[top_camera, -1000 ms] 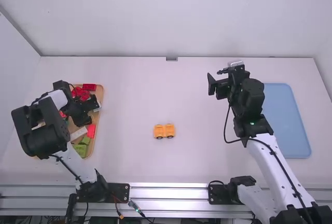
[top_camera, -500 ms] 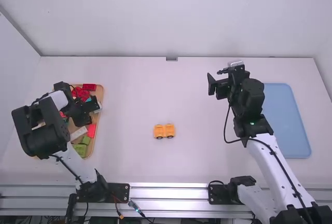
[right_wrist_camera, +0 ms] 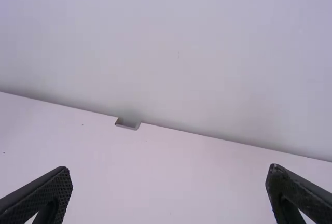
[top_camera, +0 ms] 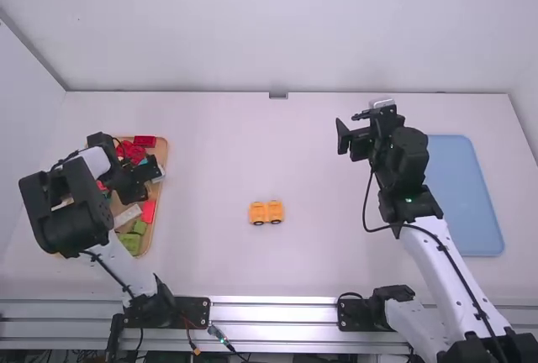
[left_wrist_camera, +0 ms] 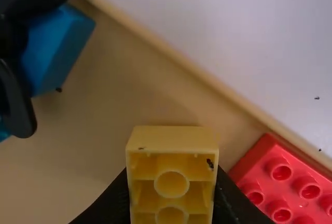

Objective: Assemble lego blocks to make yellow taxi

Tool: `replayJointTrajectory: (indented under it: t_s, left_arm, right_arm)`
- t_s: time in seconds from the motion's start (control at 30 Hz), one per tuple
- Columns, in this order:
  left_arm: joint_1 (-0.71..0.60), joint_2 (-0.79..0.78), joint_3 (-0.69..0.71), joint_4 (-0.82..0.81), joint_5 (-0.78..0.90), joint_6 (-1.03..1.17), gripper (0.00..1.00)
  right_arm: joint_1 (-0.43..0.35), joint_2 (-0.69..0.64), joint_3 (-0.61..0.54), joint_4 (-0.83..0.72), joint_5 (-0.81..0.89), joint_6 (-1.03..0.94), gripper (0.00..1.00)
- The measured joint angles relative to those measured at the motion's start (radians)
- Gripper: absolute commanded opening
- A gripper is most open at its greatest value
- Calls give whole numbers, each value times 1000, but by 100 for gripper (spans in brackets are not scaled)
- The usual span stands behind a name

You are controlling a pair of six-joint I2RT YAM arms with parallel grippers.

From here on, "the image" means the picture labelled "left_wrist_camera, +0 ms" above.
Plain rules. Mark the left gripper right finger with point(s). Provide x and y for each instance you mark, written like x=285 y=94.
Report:
x=228 y=203

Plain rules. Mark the red toy brick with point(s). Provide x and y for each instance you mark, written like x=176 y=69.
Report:
x=280 y=182

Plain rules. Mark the blue toy brick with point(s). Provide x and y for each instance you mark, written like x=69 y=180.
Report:
x=52 y=53

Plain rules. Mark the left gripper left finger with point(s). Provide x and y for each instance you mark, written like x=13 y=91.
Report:
x=114 y=203

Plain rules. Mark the yellow toy brick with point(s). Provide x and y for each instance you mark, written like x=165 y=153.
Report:
x=171 y=141

